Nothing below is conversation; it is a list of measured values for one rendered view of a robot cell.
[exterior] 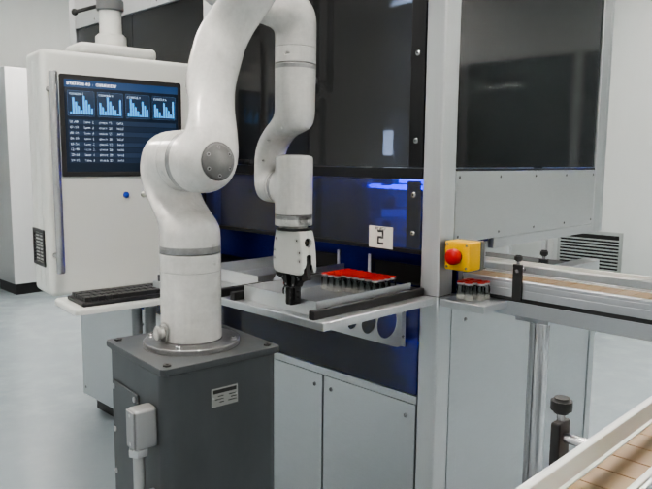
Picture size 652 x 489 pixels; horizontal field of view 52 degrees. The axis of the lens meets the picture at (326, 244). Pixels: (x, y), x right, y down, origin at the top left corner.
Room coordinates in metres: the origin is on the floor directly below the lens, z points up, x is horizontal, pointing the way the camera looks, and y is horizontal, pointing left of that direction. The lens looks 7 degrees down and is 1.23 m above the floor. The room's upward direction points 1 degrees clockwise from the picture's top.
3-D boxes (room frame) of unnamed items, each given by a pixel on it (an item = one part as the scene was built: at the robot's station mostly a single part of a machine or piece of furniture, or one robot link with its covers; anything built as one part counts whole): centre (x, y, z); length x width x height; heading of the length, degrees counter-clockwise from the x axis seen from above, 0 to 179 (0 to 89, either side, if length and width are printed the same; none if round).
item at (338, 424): (2.75, 0.09, 0.44); 2.06 x 1.00 x 0.88; 45
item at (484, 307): (1.67, -0.39, 0.87); 0.14 x 0.13 x 0.02; 135
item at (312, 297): (1.66, -0.01, 0.90); 0.34 x 0.26 x 0.04; 135
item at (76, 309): (2.08, 0.61, 0.79); 0.45 x 0.28 x 0.03; 129
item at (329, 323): (1.81, 0.08, 0.87); 0.70 x 0.48 x 0.02; 45
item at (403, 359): (2.41, 0.46, 0.73); 1.98 x 0.01 x 0.25; 45
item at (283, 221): (1.48, 0.07, 1.09); 0.09 x 0.08 x 0.03; 45
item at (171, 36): (2.57, 0.60, 1.51); 0.49 x 0.01 x 0.59; 45
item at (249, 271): (1.98, 0.16, 0.90); 0.34 x 0.26 x 0.04; 135
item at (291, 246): (1.48, 0.07, 1.03); 0.10 x 0.08 x 0.11; 45
